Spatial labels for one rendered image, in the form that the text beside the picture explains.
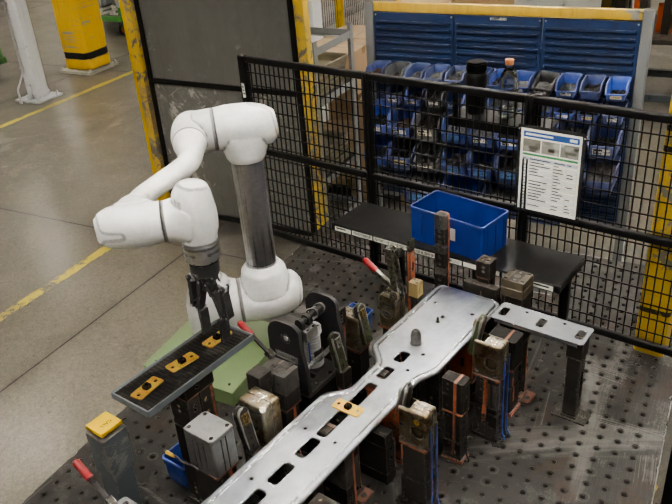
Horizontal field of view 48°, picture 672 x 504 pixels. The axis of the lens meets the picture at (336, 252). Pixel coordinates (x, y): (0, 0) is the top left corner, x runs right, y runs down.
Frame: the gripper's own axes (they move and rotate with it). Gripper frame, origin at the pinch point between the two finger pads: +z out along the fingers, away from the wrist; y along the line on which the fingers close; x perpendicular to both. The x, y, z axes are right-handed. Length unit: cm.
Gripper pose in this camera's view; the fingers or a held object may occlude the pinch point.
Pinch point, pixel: (214, 325)
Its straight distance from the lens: 204.4
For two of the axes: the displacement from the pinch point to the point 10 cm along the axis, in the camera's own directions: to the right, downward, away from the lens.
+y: 8.0, 2.4, -5.5
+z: 0.7, 8.7, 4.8
